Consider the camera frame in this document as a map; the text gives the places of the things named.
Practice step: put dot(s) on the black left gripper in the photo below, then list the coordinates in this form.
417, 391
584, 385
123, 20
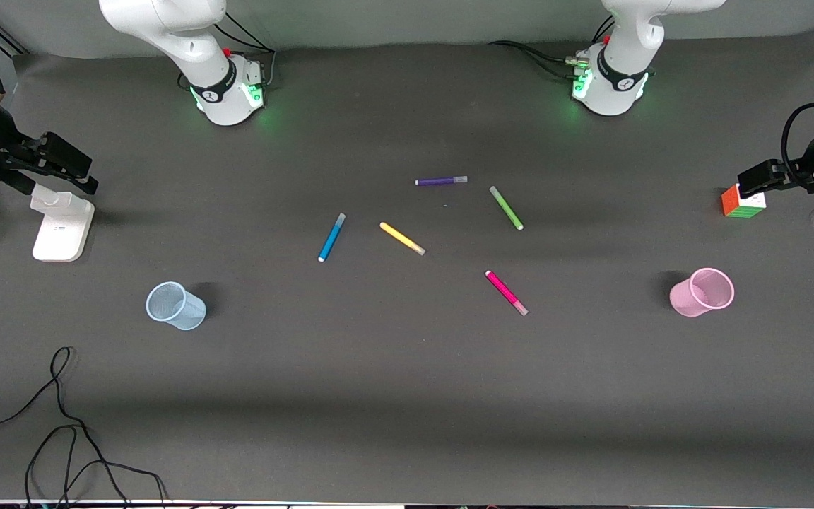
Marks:
807, 160

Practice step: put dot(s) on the blue marker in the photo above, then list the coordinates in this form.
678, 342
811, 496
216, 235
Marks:
331, 239

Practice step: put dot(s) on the pink marker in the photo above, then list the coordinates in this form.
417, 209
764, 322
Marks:
506, 292

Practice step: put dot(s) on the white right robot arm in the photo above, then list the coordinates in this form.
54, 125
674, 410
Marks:
202, 42

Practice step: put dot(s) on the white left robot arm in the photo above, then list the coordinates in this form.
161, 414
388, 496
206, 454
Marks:
626, 42

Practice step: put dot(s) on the colourful puzzle cube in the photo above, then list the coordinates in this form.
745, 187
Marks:
739, 206

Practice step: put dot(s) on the white stand with base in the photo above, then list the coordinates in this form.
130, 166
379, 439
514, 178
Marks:
61, 233

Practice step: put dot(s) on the pink mesh cup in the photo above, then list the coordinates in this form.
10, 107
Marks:
697, 295

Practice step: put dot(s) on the blue mesh cup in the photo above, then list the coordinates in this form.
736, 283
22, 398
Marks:
179, 309

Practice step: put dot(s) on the green marker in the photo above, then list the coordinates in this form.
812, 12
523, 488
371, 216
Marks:
506, 208

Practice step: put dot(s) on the yellow marker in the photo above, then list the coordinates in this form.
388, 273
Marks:
401, 238

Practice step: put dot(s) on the purple marker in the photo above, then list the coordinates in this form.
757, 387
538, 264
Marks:
441, 181

